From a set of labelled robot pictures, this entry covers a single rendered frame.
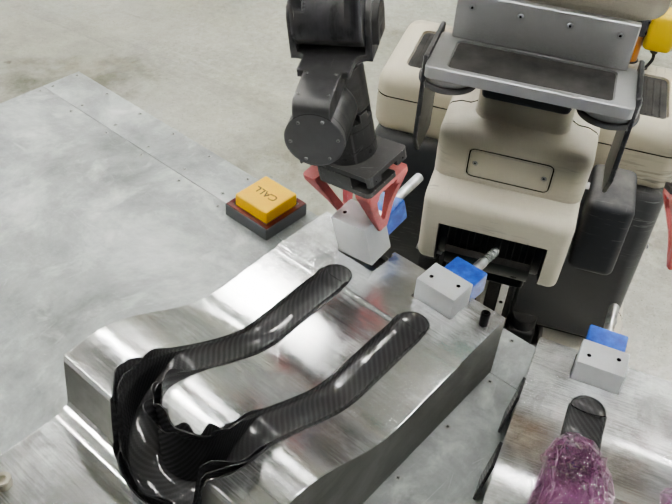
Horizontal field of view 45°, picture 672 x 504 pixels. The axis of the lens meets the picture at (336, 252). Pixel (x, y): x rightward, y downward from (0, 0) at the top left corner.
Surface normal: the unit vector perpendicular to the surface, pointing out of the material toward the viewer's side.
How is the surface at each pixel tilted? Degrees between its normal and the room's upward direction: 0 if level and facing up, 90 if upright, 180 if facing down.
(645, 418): 0
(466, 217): 98
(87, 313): 0
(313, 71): 11
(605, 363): 0
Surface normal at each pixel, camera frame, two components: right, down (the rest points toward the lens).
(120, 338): 0.15, -0.81
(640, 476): 0.24, -0.94
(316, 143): -0.22, 0.69
